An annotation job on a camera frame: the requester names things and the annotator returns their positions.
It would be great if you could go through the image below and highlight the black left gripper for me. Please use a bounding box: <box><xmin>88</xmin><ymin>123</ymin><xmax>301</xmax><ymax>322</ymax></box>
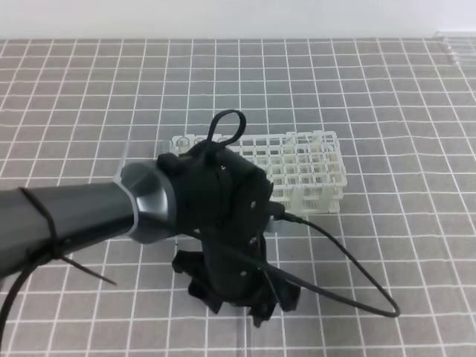
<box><xmin>157</xmin><ymin>143</ymin><xmax>300</xmax><ymax>327</ymax></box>

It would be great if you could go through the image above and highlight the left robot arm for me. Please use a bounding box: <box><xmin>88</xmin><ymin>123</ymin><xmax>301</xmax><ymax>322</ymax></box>
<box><xmin>1</xmin><ymin>141</ymin><xmax>300</xmax><ymax>325</ymax></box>

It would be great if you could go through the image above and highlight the spare glass test tubes pile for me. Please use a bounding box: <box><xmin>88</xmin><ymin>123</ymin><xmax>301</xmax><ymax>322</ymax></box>
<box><xmin>434</xmin><ymin>30</ymin><xmax>476</xmax><ymax>67</ymax></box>

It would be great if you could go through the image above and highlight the white plastic test tube rack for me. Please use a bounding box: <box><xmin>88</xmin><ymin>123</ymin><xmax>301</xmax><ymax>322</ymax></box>
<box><xmin>169</xmin><ymin>131</ymin><xmax>347</xmax><ymax>214</ymax></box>

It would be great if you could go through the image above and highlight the clear glass test tube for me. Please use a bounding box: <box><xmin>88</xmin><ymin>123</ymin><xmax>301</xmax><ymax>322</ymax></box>
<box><xmin>236</xmin><ymin>310</ymin><xmax>254</xmax><ymax>350</ymax></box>

